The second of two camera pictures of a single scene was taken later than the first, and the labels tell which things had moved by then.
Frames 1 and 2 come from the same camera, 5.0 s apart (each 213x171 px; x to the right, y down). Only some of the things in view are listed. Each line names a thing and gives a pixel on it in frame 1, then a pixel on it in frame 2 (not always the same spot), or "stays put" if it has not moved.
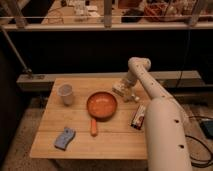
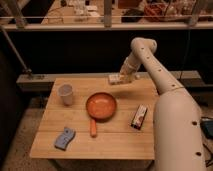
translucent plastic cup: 66,91 stays put
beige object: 123,89 → 114,79
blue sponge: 64,139 stays put
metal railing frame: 107,25 stays put
